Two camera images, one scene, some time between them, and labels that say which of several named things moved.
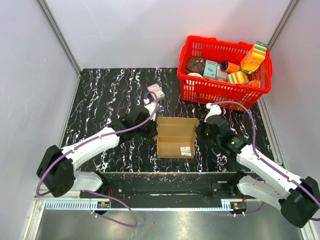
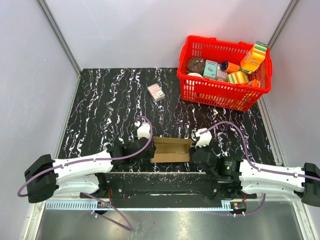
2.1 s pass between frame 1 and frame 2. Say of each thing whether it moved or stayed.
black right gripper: moved
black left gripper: moved
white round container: stayed
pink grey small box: stayed
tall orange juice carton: stayed
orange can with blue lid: stayed
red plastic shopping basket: stayed
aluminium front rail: stayed
